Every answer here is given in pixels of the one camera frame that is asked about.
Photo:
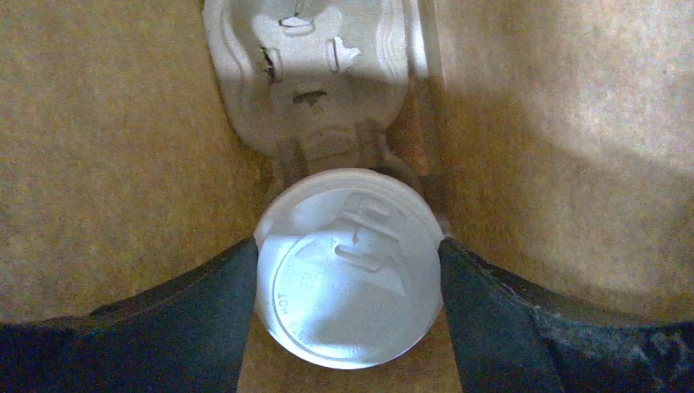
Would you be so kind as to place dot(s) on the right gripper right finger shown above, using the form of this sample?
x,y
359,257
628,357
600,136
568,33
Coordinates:
x,y
511,335

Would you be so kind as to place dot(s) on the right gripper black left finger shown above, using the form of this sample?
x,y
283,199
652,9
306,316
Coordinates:
x,y
185,335

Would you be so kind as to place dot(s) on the brown paper coffee cup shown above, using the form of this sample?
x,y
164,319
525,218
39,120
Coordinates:
x,y
348,274

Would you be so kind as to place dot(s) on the green brown paper bag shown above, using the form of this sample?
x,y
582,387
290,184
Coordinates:
x,y
566,151

